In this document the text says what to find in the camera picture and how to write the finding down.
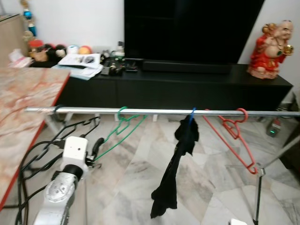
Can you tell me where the green plastic hanger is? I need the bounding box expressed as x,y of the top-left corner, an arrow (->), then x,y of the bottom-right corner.
91,106 -> 148,162

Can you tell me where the black plastic hanger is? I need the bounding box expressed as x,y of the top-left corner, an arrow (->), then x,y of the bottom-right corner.
19,104 -> 101,188

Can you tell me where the blue plastic hanger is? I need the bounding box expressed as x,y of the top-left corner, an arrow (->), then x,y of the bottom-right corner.
187,107 -> 197,125

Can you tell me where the red plastic hanger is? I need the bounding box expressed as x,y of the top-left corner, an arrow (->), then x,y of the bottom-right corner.
202,108 -> 258,175

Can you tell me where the silver metal clothes rack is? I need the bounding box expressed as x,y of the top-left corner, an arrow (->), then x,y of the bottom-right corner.
24,106 -> 300,225

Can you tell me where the dark brown sofa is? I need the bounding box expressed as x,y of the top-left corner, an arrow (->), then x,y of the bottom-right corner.
287,141 -> 300,176

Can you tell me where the long black garment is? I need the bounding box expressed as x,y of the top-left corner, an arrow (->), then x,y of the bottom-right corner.
150,117 -> 200,218

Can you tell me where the white paper stack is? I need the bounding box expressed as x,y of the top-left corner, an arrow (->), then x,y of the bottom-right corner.
52,53 -> 104,80

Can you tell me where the marble pattern folding table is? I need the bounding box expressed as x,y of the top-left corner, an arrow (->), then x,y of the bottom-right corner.
0,67 -> 71,211

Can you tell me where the small black box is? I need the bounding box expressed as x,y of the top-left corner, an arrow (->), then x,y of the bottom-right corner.
124,59 -> 139,72

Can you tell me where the orange ball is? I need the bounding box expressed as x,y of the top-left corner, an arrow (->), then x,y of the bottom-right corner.
77,45 -> 92,55

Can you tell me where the clear plastic bottle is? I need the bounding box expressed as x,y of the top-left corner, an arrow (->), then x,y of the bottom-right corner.
115,41 -> 126,59

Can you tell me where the grey power strip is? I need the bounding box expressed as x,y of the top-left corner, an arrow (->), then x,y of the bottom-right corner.
266,118 -> 283,138

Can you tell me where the black low tv console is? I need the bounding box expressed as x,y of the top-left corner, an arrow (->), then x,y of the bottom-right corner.
56,63 -> 293,113

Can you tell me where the red lid jar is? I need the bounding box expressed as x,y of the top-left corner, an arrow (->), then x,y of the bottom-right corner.
27,39 -> 45,62

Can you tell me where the white tissue pack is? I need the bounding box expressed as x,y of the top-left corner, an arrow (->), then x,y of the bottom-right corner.
7,48 -> 30,68

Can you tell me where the black soundbar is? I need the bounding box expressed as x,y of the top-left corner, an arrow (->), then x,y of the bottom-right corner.
141,60 -> 231,75

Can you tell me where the light wood sideboard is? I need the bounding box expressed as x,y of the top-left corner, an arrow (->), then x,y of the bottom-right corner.
0,14 -> 24,66

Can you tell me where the red laughing Buddha statue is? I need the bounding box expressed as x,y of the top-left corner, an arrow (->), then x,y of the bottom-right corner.
247,20 -> 294,80

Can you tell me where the black flat screen television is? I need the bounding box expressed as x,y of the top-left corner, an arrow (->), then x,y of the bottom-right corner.
123,0 -> 265,65

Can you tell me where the blue gold trophy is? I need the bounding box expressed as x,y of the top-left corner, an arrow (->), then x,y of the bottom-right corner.
19,0 -> 37,40

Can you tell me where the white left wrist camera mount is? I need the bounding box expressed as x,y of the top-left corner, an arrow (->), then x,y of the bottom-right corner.
62,136 -> 90,169

